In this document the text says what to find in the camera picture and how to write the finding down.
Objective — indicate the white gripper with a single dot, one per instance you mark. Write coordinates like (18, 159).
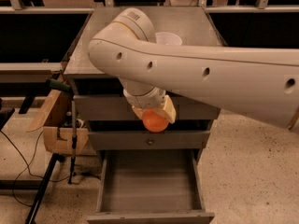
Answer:
(146, 102)

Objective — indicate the orange fruit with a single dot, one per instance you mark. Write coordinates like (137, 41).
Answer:
(154, 122)

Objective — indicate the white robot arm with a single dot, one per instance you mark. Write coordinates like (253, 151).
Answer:
(261, 84)

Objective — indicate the grey middle drawer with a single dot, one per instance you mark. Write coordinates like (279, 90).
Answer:
(146, 140)

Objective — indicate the grey top drawer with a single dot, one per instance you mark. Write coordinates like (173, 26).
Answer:
(100, 107)

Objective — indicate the grey open bottom drawer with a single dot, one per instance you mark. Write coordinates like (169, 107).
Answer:
(150, 187)

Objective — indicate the white ceramic bowl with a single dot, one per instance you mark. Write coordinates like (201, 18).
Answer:
(166, 38)

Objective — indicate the black tripod leg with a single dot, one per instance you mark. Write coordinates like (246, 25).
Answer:
(41, 190)

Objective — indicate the green handled grabber stick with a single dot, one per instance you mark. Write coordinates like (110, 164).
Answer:
(72, 125)

